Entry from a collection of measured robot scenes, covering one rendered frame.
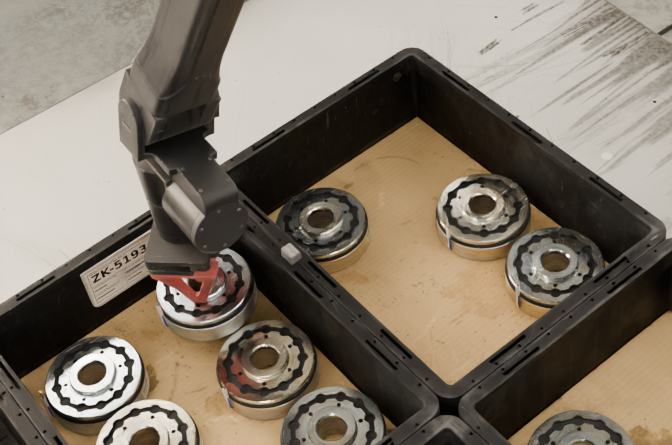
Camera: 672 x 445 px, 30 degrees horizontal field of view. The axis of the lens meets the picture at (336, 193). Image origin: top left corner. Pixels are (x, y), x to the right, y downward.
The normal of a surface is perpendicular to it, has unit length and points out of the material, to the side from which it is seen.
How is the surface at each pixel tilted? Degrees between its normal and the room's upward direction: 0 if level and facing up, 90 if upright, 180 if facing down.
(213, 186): 14
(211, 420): 0
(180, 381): 0
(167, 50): 78
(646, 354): 0
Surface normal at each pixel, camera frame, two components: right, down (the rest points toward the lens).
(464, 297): -0.11, -0.66
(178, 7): -0.79, 0.39
